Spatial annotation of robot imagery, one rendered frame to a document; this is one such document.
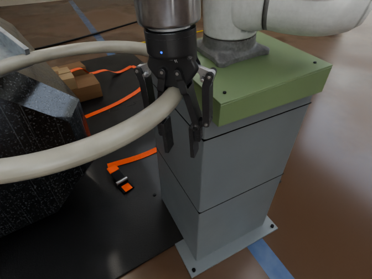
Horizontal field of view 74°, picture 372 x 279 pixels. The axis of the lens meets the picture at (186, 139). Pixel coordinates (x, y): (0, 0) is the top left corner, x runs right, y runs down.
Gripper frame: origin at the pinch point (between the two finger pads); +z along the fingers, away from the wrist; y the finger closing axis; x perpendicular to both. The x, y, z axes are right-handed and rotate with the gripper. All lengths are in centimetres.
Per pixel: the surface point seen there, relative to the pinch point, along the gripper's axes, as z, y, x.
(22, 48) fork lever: -12.3, 42.7, -8.8
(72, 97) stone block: 18, 64, -37
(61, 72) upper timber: 47, 154, -116
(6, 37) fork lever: -14, 48, -10
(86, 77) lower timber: 57, 143, -130
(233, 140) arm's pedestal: 15.9, -7.0, -21.8
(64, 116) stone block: 22, 63, -28
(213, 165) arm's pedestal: 22.8, -2.2, -17.5
